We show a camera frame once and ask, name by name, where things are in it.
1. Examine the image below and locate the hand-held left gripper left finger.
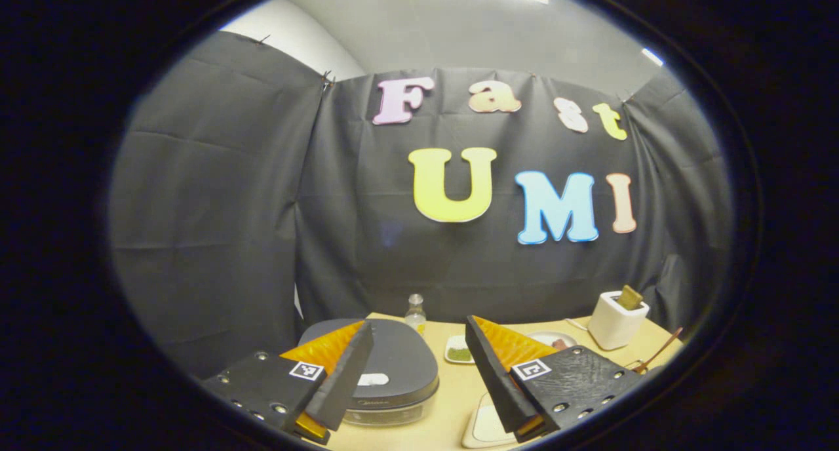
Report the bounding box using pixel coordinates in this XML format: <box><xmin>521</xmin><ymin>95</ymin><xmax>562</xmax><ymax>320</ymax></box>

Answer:
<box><xmin>202</xmin><ymin>320</ymin><xmax>376</xmax><ymax>446</ymax></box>

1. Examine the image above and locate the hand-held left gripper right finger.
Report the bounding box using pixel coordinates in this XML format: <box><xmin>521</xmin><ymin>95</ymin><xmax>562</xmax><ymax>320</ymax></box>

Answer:
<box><xmin>464</xmin><ymin>315</ymin><xmax>646</xmax><ymax>444</ymax></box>

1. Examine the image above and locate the black silver rice cooker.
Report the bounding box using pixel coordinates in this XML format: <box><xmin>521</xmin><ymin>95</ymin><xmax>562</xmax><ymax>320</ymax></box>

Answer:
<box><xmin>298</xmin><ymin>318</ymin><xmax>440</xmax><ymax>427</ymax></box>

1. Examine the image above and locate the brown wooden spoon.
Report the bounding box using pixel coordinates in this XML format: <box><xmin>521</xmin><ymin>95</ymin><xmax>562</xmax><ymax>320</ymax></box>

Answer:
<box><xmin>633</xmin><ymin>327</ymin><xmax>684</xmax><ymax>375</ymax></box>

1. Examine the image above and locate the clear plastic rice box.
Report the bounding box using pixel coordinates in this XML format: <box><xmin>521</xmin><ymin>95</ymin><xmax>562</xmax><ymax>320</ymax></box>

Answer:
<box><xmin>461</xmin><ymin>391</ymin><xmax>525</xmax><ymax>450</ymax></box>

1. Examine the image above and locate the white divided condiment dish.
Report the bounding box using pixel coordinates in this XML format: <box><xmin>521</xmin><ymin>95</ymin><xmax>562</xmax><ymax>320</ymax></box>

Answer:
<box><xmin>444</xmin><ymin>335</ymin><xmax>476</xmax><ymax>365</ymax></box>

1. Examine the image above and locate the white round plate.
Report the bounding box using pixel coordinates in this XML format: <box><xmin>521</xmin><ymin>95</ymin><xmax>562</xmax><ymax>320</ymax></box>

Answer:
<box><xmin>528</xmin><ymin>331</ymin><xmax>579</xmax><ymax>352</ymax></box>

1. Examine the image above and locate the small glass bottle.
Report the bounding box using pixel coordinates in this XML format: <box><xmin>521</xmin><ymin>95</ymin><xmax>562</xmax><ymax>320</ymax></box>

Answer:
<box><xmin>404</xmin><ymin>293</ymin><xmax>427</xmax><ymax>336</ymax></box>

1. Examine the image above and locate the white toaster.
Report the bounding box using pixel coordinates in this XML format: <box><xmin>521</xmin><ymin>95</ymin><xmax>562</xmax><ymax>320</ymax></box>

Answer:
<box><xmin>587</xmin><ymin>291</ymin><xmax>650</xmax><ymax>351</ymax></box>

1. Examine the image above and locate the black backdrop cloth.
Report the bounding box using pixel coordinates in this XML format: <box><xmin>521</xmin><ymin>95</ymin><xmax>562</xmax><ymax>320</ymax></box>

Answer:
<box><xmin>108</xmin><ymin>31</ymin><xmax>732</xmax><ymax>380</ymax></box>

